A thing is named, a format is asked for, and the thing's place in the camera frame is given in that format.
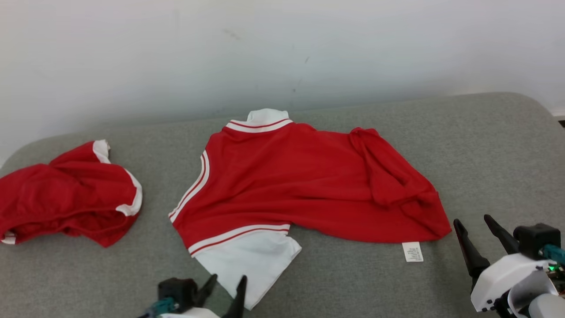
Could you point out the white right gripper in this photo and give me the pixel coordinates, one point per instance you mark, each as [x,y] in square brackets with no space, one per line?
[507,276]

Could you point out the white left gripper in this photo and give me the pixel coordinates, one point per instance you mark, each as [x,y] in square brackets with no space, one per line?
[190,314]

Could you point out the red jersey white striped trim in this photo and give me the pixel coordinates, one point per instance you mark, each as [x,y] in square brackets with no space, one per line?
[287,181]

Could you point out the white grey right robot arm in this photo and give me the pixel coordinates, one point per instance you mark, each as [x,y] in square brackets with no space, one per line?
[540,296]

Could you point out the grey fabric sofa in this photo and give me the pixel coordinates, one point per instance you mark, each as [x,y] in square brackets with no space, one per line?
[353,282]

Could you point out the crumpled red shirt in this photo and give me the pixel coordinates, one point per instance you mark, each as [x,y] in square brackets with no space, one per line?
[66,194]

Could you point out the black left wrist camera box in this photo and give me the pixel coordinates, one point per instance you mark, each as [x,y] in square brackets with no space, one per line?
[176,291]

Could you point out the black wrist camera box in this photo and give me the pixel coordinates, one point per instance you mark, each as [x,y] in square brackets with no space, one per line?
[176,291]
[536,240]

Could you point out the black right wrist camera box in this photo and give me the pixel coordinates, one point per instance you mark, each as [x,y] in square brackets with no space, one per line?
[536,240]

